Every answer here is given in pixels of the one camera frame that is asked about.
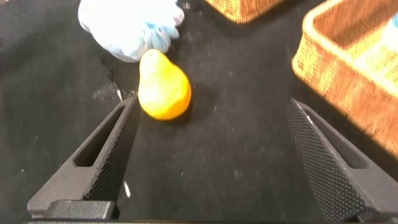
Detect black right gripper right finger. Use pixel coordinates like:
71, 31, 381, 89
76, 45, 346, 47
284, 98, 398, 223

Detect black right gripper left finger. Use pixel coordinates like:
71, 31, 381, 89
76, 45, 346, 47
27, 94, 139, 221

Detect yellow pear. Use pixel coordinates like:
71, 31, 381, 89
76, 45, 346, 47
137, 49, 192, 121

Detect light blue bath pouf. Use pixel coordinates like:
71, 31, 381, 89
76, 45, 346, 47
77, 0, 186, 63

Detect wicker basket with handles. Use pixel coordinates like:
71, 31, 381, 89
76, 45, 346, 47
205, 0, 287, 25
291, 0, 398, 159

